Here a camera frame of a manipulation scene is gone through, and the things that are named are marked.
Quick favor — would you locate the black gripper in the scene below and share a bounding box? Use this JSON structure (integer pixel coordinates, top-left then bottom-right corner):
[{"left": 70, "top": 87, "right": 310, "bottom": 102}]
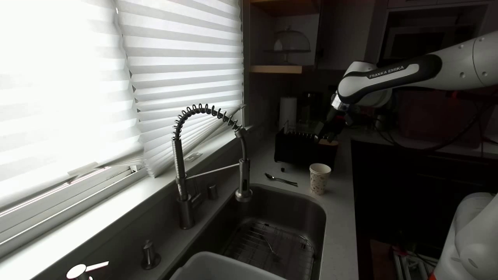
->
[{"left": 318, "top": 107, "right": 349, "bottom": 146}]

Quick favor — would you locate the patterned paper cup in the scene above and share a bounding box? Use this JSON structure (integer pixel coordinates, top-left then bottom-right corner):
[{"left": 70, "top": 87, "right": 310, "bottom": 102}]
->
[{"left": 308, "top": 162, "right": 333, "bottom": 196}]

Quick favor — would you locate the stainless steel sink basin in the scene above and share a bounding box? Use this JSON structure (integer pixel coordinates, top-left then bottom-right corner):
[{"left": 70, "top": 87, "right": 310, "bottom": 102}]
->
[{"left": 207, "top": 185, "right": 328, "bottom": 280}]

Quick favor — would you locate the metal sink bottom grid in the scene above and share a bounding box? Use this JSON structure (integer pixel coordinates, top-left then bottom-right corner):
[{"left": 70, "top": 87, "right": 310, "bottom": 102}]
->
[{"left": 223, "top": 216, "right": 316, "bottom": 280}]

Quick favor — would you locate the black caddy with wooden top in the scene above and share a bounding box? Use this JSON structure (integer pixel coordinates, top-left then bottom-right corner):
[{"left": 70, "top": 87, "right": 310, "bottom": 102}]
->
[{"left": 311, "top": 138, "right": 339, "bottom": 160}]

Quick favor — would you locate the metal fork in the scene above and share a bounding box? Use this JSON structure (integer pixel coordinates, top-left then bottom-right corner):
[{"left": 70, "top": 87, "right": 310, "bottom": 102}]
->
[
  {"left": 263, "top": 171, "right": 300, "bottom": 188},
  {"left": 258, "top": 227, "right": 282, "bottom": 261}
]

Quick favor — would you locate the wooden shelf board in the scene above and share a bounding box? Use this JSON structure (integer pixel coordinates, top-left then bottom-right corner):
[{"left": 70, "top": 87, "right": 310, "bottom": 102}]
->
[{"left": 247, "top": 64, "right": 305, "bottom": 74}]

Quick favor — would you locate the clear glass cake dome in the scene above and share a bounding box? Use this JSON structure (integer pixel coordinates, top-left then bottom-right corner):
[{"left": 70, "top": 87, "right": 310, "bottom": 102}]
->
[{"left": 266, "top": 26, "right": 313, "bottom": 54}]

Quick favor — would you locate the dark built-in microwave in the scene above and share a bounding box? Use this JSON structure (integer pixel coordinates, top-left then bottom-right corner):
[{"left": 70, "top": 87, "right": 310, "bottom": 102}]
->
[{"left": 378, "top": 6, "right": 489, "bottom": 68}]

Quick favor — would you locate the chrome spring neck faucet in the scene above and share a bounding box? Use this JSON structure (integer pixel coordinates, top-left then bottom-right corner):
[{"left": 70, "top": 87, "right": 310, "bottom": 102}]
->
[{"left": 171, "top": 102, "right": 255, "bottom": 230}]

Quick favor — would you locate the white pleated window blind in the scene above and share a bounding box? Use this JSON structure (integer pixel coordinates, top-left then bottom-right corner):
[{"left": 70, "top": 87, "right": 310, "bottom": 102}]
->
[
  {"left": 114, "top": 0, "right": 246, "bottom": 179},
  {"left": 0, "top": 0, "right": 146, "bottom": 211}
]

